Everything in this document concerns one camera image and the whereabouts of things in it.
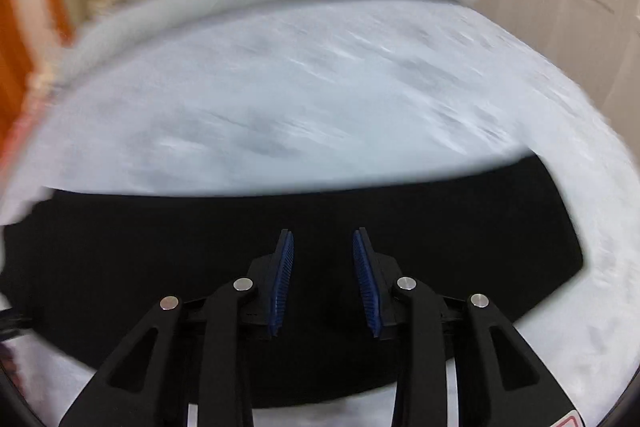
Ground orange curtain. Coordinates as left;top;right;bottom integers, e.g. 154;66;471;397
0;0;61;158

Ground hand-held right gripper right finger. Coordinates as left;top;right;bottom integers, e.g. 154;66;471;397
352;228;586;427

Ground black pants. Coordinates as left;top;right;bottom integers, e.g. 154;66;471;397
0;154;585;408

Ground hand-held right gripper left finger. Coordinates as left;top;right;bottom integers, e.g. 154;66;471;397
59;229;296;427

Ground light grey floral bed sheet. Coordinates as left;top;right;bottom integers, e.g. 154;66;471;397
0;2;632;427

